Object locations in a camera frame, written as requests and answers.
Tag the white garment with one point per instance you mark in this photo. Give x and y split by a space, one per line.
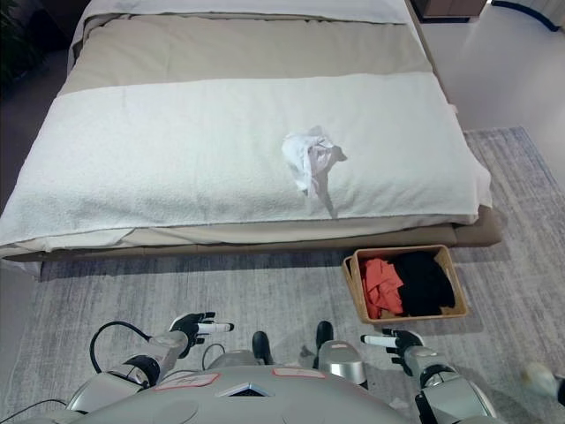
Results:
304 154

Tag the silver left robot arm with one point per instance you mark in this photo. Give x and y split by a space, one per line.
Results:
150 358

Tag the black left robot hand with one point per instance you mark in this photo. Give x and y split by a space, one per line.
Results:
189 326

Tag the woven wooden laundry basket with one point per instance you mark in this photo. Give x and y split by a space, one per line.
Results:
454 282

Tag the black garment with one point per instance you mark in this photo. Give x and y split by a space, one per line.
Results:
426 282

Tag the green potted plant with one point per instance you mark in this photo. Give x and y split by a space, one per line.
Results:
13 40

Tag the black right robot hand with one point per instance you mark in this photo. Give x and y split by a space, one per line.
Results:
406 341

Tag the grey rug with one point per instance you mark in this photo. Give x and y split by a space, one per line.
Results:
220 291

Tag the beige duvet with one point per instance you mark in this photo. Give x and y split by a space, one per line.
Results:
247 48

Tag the brown wooden cabinet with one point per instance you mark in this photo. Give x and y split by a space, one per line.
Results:
450 6

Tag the orange garment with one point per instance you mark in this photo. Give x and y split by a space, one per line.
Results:
384 287

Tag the silver right robot leg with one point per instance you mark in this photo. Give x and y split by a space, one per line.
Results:
340 358

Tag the beige bed base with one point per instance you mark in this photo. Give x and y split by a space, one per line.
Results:
309 240

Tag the silver robot torso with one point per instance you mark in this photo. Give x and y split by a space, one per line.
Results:
247 399

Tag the white bed sheet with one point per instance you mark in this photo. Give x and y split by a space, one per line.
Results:
265 8

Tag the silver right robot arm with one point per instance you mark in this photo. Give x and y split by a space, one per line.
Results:
441 380

